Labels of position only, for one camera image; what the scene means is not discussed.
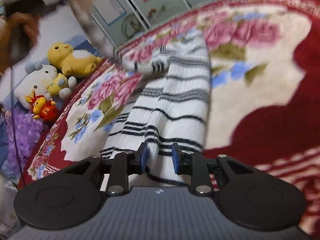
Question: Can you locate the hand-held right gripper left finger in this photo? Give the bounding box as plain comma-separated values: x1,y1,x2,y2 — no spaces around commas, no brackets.
65,142,148,197

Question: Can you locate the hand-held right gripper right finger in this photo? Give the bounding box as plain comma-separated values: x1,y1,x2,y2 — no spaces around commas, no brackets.
172,142,255,197

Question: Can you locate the striped white sweater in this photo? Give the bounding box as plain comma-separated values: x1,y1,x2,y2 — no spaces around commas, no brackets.
67,0,212,188

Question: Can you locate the person's left hand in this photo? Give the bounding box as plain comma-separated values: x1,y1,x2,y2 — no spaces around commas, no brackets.
0,12,40,74

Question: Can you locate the large yellow plush toy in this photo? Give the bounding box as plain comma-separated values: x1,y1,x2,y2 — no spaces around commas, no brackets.
47,42,103,78

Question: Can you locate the white cat plush toy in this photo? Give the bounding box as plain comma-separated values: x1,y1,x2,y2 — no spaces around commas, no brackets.
15,61,59,109

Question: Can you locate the blue-bordered poster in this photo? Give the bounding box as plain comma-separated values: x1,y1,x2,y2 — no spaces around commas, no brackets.
92,0,127,25

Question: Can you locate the small yellow plush toy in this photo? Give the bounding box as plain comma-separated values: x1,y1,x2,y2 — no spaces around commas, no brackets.
45,72,77,99

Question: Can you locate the red orange plush toy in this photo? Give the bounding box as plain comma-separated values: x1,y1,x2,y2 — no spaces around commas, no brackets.
26,91,59,123

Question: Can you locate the red floral blanket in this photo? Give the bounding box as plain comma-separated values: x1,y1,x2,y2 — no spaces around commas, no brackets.
27,0,320,240

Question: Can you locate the purple cloth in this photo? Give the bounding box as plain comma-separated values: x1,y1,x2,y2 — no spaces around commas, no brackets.
0,105,50,178

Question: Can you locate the wardrobe with sliding doors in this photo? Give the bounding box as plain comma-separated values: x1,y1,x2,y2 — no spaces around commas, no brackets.
90,0,225,48

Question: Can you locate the black cable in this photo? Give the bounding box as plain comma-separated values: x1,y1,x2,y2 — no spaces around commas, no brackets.
145,166,192,187

